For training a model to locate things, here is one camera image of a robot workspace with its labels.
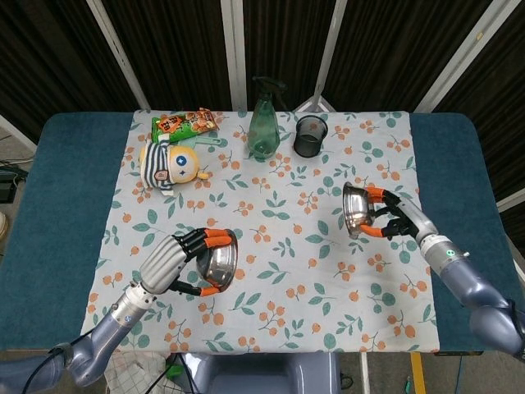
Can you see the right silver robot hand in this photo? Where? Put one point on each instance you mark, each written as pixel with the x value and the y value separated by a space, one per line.
pixel 414 221

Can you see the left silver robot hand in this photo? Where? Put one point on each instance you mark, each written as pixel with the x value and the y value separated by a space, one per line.
pixel 164 264

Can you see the steel bowl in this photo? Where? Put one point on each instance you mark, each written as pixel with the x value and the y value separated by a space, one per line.
pixel 219 267
pixel 357 209

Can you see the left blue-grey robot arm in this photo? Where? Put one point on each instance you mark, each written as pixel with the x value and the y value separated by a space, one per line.
pixel 110 324

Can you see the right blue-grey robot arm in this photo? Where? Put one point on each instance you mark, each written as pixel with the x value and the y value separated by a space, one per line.
pixel 463 271

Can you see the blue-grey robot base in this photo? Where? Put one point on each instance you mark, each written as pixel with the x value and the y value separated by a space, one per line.
pixel 254 377

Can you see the floral tablecloth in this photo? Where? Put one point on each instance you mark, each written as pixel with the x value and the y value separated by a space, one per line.
pixel 262 246

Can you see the striped yellow plush toy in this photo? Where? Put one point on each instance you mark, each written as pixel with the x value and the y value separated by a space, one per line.
pixel 158 164

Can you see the small green plastic part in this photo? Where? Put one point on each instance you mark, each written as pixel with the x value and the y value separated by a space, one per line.
pixel 174 370

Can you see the teal blue table cover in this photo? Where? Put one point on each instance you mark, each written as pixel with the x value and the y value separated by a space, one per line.
pixel 61 205

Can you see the mint green plastic clip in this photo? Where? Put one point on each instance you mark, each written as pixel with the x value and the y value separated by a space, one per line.
pixel 209 142

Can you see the black mesh pen holder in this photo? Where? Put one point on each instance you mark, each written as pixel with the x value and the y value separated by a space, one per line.
pixel 309 143

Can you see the green orange snack bag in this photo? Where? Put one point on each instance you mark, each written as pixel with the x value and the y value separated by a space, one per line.
pixel 184 123

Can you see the green transparent spray bottle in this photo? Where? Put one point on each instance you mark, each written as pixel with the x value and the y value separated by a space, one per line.
pixel 262 131

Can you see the black box on floor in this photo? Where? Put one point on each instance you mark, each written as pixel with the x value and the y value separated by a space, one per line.
pixel 6 186

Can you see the white screen frame post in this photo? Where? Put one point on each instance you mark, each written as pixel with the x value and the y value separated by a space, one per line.
pixel 16 130
pixel 234 53
pixel 512 201
pixel 119 49
pixel 330 49
pixel 462 57

